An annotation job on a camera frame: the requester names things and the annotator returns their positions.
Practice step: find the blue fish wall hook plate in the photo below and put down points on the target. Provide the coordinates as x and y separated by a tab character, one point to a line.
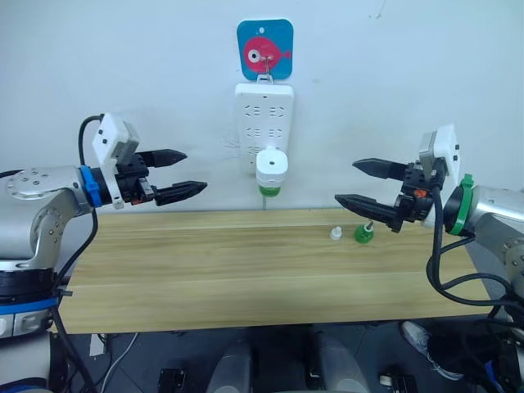
282	37

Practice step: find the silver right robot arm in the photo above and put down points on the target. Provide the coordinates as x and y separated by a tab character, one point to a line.
495	209

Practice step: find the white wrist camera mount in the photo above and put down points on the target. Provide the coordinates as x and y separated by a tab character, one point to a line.
448	151
108	135

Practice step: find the white power strip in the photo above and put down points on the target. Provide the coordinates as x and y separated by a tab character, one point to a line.
245	102

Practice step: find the white sneaker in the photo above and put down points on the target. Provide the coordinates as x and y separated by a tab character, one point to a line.
415	335

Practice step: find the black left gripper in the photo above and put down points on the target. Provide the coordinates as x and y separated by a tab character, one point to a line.
133	184

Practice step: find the grey rounded shape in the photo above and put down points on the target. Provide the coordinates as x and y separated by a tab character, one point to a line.
231	368
344	364

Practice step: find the white mosquito repellent heater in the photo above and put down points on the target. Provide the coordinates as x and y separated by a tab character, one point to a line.
272	163

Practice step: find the green liquid bottle with wick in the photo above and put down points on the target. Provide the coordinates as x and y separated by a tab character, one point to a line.
363	236

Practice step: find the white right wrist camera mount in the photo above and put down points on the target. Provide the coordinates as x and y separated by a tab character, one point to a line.
448	151

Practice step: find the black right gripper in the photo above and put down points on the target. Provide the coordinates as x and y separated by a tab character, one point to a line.
415	196

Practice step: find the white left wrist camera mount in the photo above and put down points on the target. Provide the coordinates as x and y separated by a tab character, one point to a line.
108	135

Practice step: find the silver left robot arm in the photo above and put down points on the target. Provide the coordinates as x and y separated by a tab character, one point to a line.
41	192

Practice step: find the small black box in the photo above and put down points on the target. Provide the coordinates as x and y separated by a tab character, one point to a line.
171	380
397	384

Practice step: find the small white bottle cap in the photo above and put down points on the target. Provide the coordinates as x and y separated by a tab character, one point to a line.
335	234

